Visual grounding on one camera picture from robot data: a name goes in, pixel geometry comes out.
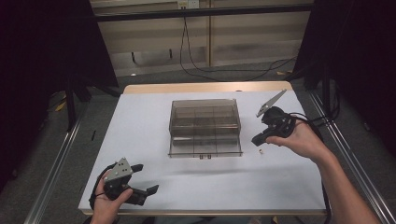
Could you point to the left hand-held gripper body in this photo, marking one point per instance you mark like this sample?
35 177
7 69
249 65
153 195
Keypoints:
117 174

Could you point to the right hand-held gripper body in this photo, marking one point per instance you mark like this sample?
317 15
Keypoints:
280 123

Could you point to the smoky transparent drawer box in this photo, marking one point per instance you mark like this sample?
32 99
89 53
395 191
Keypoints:
204 115

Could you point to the person's right hand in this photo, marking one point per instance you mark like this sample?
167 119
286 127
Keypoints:
303 143

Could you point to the person's left hand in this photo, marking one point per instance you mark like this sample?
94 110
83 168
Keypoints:
104 211

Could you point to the white table mat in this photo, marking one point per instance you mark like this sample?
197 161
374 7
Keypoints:
205 180

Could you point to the black stand pole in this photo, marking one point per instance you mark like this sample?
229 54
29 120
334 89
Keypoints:
70 105
326 93

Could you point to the black curtain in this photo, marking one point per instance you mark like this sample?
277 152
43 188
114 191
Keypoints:
37 77
358 62

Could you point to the black horizontal bar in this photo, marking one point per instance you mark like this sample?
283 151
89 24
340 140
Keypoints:
202 13

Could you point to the metal floor rail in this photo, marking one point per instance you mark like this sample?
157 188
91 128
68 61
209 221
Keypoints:
358 161
53 174

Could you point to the white wall socket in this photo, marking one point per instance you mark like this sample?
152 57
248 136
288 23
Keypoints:
188 4

